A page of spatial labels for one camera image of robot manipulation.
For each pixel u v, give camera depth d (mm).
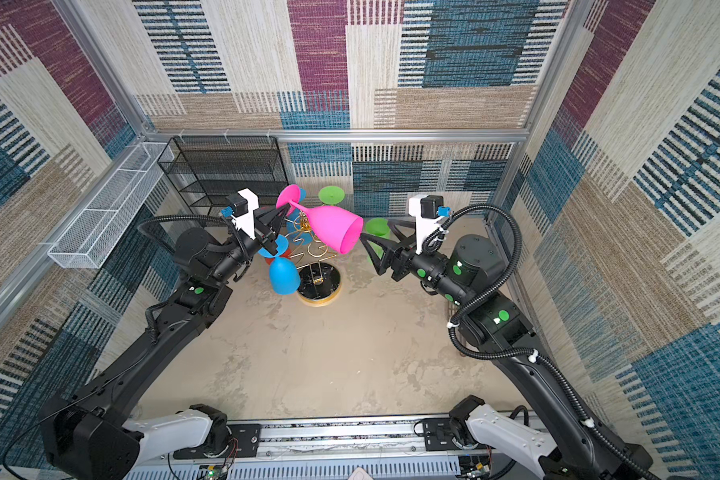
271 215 604
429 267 485
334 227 587
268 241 575
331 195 844
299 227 796
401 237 584
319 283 1013
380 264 496
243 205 520
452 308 966
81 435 375
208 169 1049
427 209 469
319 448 732
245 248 564
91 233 718
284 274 790
